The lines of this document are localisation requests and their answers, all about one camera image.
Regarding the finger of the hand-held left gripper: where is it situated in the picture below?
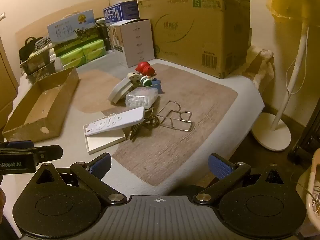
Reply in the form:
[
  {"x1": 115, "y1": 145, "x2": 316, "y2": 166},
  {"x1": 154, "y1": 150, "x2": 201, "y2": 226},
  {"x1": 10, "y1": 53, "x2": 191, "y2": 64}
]
[
  {"x1": 0, "y1": 141, "x2": 34, "y2": 151},
  {"x1": 0, "y1": 145, "x2": 63, "y2": 163}
]

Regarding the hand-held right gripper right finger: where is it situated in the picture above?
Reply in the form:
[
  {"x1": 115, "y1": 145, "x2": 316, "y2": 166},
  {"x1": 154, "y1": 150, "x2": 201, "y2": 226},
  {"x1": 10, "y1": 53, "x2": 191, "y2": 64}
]
[{"x1": 192, "y1": 153, "x2": 287, "y2": 207}]

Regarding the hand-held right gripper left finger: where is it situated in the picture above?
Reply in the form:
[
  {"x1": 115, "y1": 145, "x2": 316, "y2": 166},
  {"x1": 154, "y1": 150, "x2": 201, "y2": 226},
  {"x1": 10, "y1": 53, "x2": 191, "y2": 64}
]
[{"x1": 37, "y1": 152, "x2": 128, "y2": 207}]

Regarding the white card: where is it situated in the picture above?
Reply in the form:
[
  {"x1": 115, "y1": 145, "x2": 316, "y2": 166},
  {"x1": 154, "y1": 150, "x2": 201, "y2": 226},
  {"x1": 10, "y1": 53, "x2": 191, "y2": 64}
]
[{"x1": 85, "y1": 127, "x2": 127, "y2": 155}]

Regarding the white remote control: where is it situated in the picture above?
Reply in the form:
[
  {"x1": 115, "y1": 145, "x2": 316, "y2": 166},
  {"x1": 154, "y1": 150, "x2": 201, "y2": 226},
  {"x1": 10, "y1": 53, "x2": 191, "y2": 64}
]
[{"x1": 84, "y1": 107, "x2": 145, "y2": 137}]

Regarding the shallow cardboard tray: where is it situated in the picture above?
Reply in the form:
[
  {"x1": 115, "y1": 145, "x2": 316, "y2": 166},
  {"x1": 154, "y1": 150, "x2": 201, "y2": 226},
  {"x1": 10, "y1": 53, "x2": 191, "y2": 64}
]
[{"x1": 2, "y1": 67, "x2": 80, "y2": 142}]

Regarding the square white night light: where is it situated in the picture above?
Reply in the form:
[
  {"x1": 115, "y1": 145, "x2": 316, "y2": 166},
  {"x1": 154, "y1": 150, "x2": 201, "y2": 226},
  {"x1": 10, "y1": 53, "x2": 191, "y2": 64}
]
[{"x1": 108, "y1": 77, "x2": 133, "y2": 105}]

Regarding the bag of white plastic parts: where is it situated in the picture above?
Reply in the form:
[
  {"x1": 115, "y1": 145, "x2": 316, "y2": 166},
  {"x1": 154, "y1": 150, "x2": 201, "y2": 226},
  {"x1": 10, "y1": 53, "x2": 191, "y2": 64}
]
[{"x1": 125, "y1": 87, "x2": 158, "y2": 109}]

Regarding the white plug adapter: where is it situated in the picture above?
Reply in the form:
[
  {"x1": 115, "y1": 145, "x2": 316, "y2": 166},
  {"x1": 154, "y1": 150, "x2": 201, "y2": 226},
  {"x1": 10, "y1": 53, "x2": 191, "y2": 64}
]
[{"x1": 127, "y1": 72, "x2": 142, "y2": 89}]

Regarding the small blue object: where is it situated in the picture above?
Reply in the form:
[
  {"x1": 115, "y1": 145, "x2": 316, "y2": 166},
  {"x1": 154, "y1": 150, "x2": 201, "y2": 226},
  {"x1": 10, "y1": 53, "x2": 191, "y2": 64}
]
[{"x1": 151, "y1": 78, "x2": 163, "y2": 94}]

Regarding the red toy figure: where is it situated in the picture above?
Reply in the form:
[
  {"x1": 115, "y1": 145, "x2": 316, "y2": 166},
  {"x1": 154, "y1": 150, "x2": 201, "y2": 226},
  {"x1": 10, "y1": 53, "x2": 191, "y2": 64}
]
[{"x1": 135, "y1": 61, "x2": 156, "y2": 77}]

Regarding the black plastic container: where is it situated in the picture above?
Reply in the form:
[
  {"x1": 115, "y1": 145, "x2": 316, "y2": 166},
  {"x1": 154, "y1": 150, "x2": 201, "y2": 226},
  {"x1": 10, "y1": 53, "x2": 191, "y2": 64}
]
[
  {"x1": 25, "y1": 62, "x2": 56, "y2": 83},
  {"x1": 20, "y1": 50, "x2": 52, "y2": 72}
]

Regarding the black rack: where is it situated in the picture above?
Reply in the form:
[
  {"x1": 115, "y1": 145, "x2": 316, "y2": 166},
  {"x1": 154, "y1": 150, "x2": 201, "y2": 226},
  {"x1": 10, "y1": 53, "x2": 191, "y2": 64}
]
[{"x1": 287, "y1": 110, "x2": 320, "y2": 164}]

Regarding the black bag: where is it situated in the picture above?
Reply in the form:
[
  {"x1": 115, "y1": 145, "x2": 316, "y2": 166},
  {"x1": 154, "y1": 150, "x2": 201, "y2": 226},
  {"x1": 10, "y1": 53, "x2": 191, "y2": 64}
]
[{"x1": 19, "y1": 37, "x2": 43, "y2": 63}]

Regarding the beige basket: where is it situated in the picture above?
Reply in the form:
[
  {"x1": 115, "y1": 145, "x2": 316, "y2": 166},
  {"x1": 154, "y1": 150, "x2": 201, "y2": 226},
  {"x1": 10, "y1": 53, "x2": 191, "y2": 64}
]
[{"x1": 307, "y1": 149, "x2": 320, "y2": 230}]

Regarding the striped folded cloth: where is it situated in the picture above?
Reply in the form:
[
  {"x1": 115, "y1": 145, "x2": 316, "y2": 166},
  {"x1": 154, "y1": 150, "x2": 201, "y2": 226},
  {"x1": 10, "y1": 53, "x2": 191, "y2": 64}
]
[{"x1": 35, "y1": 37, "x2": 51, "y2": 52}]

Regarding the green tissue pack bundle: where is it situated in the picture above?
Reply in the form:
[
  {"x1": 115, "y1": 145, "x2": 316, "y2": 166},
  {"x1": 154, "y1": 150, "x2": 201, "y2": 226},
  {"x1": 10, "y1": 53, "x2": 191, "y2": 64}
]
[{"x1": 54, "y1": 39, "x2": 107, "y2": 68}]

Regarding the brown paper bag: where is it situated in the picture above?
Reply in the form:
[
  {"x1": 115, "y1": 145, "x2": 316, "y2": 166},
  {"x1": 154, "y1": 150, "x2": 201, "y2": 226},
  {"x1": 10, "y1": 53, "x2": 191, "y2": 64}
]
[{"x1": 244, "y1": 45, "x2": 275, "y2": 90}]

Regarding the wooden headboard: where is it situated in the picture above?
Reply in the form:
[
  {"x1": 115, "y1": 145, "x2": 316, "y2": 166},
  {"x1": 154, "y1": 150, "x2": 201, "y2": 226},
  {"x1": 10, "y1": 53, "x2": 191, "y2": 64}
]
[{"x1": 15, "y1": 0, "x2": 110, "y2": 48}]

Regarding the light blue milk gift box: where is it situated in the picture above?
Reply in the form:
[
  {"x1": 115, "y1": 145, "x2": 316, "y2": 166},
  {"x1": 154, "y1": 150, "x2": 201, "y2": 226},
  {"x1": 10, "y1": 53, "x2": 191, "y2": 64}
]
[{"x1": 47, "y1": 9, "x2": 95, "y2": 55}]

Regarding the white product box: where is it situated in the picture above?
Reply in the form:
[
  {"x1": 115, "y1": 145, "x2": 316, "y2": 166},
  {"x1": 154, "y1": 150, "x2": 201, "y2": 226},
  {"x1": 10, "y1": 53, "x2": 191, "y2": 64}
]
[{"x1": 110, "y1": 19, "x2": 153, "y2": 68}]

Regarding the large brown cardboard box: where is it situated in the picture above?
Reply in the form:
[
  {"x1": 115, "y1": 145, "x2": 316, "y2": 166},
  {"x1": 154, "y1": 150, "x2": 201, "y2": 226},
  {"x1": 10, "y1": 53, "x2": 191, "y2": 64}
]
[{"x1": 137, "y1": 0, "x2": 255, "y2": 79}]

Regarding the dark blue milk carton box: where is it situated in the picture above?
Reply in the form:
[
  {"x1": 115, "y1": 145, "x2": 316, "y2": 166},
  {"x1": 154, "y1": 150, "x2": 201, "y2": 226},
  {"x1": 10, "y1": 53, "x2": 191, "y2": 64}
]
[{"x1": 103, "y1": 0, "x2": 139, "y2": 53}]

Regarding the metal wire stand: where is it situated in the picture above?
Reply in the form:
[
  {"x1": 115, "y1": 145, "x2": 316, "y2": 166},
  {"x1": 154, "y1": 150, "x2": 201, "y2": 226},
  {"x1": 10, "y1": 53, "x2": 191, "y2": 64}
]
[{"x1": 157, "y1": 101, "x2": 194, "y2": 132}]

